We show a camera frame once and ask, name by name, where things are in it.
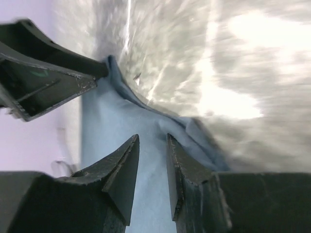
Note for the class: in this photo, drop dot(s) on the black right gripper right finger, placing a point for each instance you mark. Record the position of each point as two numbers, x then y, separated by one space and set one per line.
206 201

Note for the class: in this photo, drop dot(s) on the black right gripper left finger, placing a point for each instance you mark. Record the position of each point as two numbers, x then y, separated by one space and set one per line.
96 199

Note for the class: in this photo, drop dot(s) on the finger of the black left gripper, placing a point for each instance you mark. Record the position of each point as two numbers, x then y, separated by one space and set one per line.
32 88
26 38

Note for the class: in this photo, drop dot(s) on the teal blue t shirt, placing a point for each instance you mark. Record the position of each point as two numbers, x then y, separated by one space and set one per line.
111 113

